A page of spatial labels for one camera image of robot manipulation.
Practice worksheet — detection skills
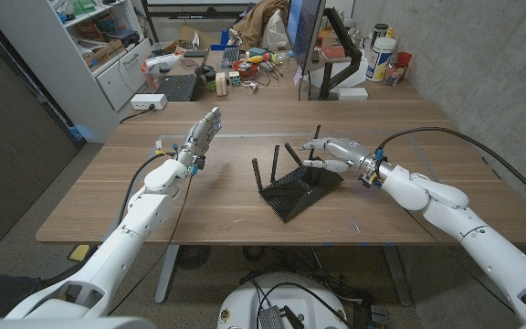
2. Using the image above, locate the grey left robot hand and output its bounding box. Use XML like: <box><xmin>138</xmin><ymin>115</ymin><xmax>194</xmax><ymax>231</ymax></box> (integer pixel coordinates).
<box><xmin>175</xmin><ymin>106</ymin><xmax>223</xmax><ymax>175</ymax></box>

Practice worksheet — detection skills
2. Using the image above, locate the thin black left arm wire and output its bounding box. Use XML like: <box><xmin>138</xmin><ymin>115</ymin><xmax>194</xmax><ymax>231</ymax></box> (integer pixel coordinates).
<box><xmin>107</xmin><ymin>174</ymin><xmax>195</xmax><ymax>316</ymax></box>

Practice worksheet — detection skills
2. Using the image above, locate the white plastic bag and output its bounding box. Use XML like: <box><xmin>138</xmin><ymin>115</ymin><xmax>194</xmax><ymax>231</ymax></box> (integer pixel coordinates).
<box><xmin>260</xmin><ymin>9</ymin><xmax>291</xmax><ymax>51</ymax></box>

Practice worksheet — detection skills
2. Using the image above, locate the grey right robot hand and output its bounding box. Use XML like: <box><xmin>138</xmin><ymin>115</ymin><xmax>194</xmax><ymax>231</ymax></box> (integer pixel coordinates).
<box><xmin>298</xmin><ymin>135</ymin><xmax>395</xmax><ymax>188</ymax></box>

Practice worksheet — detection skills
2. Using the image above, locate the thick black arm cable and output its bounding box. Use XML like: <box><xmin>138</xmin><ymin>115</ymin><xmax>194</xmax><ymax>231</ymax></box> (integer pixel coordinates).
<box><xmin>117</xmin><ymin>152</ymin><xmax>177</xmax><ymax>225</ymax></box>
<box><xmin>374</xmin><ymin>126</ymin><xmax>526</xmax><ymax>214</ymax></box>

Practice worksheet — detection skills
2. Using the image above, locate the flat computer monitor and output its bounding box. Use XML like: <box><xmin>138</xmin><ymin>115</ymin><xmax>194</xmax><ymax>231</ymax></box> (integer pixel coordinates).
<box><xmin>285</xmin><ymin>0</ymin><xmax>327</xmax><ymax>74</ymax></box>

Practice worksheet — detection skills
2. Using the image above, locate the grey table leg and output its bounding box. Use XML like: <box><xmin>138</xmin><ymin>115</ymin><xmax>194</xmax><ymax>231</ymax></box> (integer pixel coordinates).
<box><xmin>381</xmin><ymin>244</ymin><xmax>413</xmax><ymax>306</ymax></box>
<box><xmin>154</xmin><ymin>244</ymin><xmax>181</xmax><ymax>304</ymax></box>

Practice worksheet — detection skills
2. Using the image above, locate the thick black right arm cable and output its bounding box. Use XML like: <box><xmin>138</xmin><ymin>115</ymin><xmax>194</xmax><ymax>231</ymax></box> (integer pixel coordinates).
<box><xmin>374</xmin><ymin>126</ymin><xmax>526</xmax><ymax>214</ymax></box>

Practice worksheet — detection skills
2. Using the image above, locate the small white box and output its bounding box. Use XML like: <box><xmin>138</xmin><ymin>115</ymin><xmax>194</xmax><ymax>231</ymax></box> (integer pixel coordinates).
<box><xmin>337</xmin><ymin>86</ymin><xmax>369</xmax><ymax>101</ymax></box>

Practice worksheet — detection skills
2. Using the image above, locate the thin black right arm wire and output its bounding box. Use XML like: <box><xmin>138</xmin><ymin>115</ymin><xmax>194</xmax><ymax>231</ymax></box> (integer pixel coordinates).
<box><xmin>404</xmin><ymin>207</ymin><xmax>518</xmax><ymax>314</ymax></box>

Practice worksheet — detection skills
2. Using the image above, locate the black laptop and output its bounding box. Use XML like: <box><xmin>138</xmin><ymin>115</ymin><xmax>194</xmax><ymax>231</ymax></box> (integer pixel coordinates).
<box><xmin>153</xmin><ymin>45</ymin><xmax>212</xmax><ymax>102</ymax></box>

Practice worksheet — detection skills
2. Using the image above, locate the red bowl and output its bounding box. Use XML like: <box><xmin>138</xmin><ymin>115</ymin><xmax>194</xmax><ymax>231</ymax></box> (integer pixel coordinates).
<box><xmin>237</xmin><ymin>58</ymin><xmax>260</xmax><ymax>78</ymax></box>

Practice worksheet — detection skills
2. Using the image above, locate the thin black arm wire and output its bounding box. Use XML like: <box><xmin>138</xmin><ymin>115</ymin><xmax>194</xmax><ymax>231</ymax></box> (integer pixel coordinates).
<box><xmin>404</xmin><ymin>207</ymin><xmax>518</xmax><ymax>314</ymax></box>
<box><xmin>107</xmin><ymin>174</ymin><xmax>195</xmax><ymax>316</ymax></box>

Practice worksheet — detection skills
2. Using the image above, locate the clear glass with items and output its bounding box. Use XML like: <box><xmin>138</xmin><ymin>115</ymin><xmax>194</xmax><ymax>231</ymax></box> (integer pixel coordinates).
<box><xmin>384</xmin><ymin>62</ymin><xmax>408</xmax><ymax>87</ymax></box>

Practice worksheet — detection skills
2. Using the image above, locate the clear plastic package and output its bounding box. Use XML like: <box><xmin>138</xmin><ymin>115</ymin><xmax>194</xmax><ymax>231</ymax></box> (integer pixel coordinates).
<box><xmin>142</xmin><ymin>53</ymin><xmax>183</xmax><ymax>88</ymax></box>

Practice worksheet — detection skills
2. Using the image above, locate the white power strip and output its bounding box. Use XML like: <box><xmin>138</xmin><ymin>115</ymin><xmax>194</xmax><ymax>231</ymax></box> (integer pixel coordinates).
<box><xmin>130</xmin><ymin>93</ymin><xmax>169</xmax><ymax>111</ymax></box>

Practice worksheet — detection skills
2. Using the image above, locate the jar with black lid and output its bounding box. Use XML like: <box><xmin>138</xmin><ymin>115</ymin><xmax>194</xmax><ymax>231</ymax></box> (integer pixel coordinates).
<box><xmin>372</xmin><ymin>22</ymin><xmax>390</xmax><ymax>45</ymax></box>

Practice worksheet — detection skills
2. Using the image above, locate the black router with antennas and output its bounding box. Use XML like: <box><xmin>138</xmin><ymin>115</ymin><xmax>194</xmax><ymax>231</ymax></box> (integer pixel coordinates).
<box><xmin>251</xmin><ymin>124</ymin><xmax>344</xmax><ymax>224</ymax></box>

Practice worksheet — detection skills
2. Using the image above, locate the yellow pad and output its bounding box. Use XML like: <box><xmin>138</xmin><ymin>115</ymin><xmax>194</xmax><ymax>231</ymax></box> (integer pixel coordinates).
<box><xmin>68</xmin><ymin>244</ymin><xmax>91</xmax><ymax>262</ymax></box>

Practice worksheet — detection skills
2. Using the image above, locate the yellow and red toy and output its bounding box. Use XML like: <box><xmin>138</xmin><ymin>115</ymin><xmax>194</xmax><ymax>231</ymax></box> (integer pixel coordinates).
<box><xmin>244</xmin><ymin>52</ymin><xmax>273</xmax><ymax>65</ymax></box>

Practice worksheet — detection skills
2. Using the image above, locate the white shelf cabinet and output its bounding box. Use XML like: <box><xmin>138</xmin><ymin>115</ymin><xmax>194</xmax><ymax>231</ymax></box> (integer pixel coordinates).
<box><xmin>0</xmin><ymin>0</ymin><xmax>154</xmax><ymax>143</ymax></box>

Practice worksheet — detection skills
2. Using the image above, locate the white wipes canister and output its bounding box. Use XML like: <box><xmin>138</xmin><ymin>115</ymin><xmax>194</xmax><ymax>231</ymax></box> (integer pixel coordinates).
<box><xmin>365</xmin><ymin>37</ymin><xmax>397</xmax><ymax>83</ymax></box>

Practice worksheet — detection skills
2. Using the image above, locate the red book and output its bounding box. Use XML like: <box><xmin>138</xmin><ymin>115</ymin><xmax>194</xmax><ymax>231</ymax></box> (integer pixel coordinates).
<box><xmin>321</xmin><ymin>45</ymin><xmax>347</xmax><ymax>60</ymax></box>

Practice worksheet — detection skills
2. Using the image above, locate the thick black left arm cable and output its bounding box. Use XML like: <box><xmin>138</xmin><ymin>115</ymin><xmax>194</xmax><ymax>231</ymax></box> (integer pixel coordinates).
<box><xmin>117</xmin><ymin>152</ymin><xmax>177</xmax><ymax>225</ymax></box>

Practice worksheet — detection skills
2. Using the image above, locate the white robot torso base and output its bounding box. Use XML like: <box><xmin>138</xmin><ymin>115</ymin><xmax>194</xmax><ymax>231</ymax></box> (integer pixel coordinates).
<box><xmin>216</xmin><ymin>272</ymin><xmax>350</xmax><ymax>329</ymax></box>

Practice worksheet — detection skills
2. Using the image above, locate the blue box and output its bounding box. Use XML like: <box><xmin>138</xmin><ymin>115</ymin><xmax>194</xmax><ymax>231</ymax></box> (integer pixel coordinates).
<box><xmin>211</xmin><ymin>29</ymin><xmax>231</xmax><ymax>51</ymax></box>

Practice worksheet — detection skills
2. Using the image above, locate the round black fan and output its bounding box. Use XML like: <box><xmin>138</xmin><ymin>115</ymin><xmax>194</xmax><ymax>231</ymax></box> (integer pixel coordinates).
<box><xmin>175</xmin><ymin>245</ymin><xmax>212</xmax><ymax>271</ymax></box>

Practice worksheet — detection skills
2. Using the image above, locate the tan wooden block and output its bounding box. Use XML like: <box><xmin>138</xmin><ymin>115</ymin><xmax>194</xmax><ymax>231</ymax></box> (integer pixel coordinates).
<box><xmin>215</xmin><ymin>71</ymin><xmax>228</xmax><ymax>98</ymax></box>

